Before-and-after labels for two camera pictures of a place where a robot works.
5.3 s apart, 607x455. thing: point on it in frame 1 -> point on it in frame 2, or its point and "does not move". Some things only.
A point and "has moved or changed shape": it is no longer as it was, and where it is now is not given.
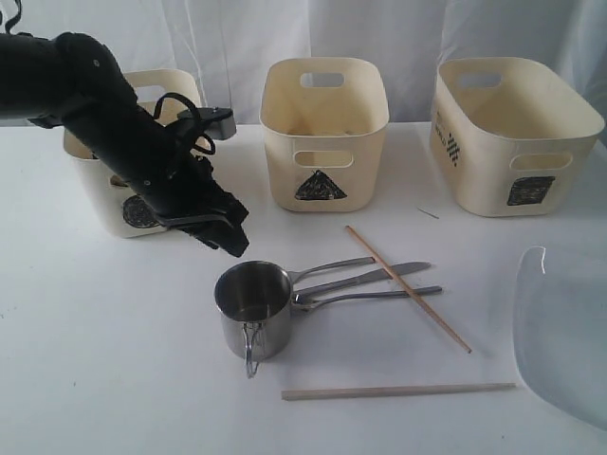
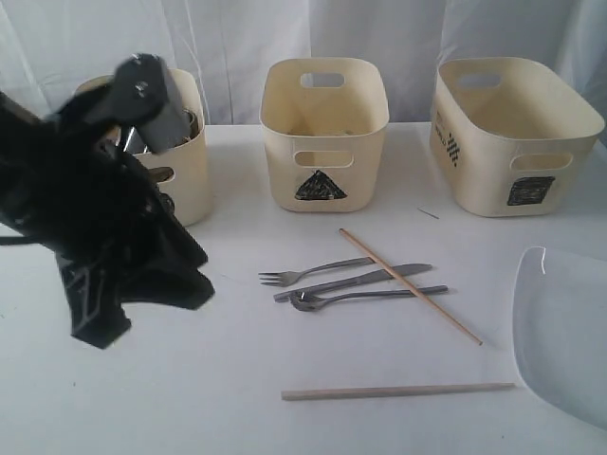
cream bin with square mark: [509, 136] does not move
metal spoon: [302, 301] does not move
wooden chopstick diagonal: [379, 261] has moved or changed shape
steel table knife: [370, 278] does not move
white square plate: [560, 328] does not move
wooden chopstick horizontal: [303, 394] does not move
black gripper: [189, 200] -> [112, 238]
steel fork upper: [294, 276] does not move
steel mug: [254, 301] has moved or changed shape
